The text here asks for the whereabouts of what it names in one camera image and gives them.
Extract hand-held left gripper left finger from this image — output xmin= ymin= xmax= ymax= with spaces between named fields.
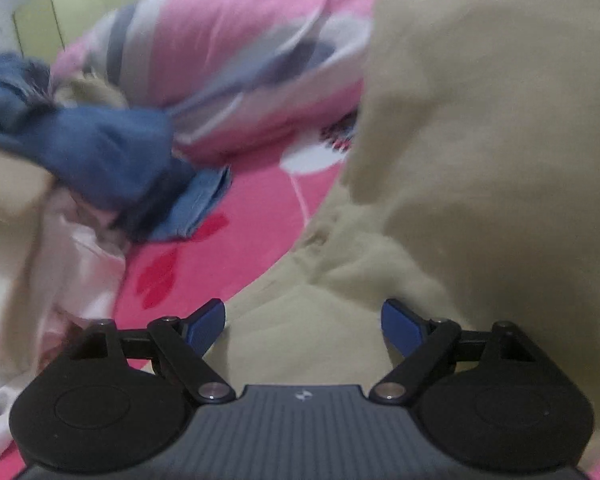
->
xmin=70 ymin=299 xmax=236 ymax=405

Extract pink floral bed sheet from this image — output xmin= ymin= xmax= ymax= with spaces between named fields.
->
xmin=0 ymin=105 xmax=600 ymax=480

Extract beige pants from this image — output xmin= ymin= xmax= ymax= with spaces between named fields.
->
xmin=202 ymin=0 xmax=600 ymax=461

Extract blue denim jeans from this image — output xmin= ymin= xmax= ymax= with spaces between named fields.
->
xmin=0 ymin=47 xmax=231 ymax=243

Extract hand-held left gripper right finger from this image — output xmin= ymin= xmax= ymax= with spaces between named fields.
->
xmin=369 ymin=299 xmax=537 ymax=405

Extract cream fleece garment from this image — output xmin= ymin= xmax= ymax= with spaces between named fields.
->
xmin=0 ymin=152 xmax=58 ymax=376

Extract white garment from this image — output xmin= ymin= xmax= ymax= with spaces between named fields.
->
xmin=0 ymin=192 xmax=131 ymax=463

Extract pale yellow wardrobe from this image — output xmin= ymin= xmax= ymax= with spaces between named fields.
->
xmin=12 ymin=0 xmax=161 ymax=58

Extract pale beige garment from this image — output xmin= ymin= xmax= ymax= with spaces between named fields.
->
xmin=55 ymin=72 xmax=131 ymax=111

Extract pink floral duvet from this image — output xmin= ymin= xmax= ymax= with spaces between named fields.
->
xmin=50 ymin=0 xmax=386 ymax=166

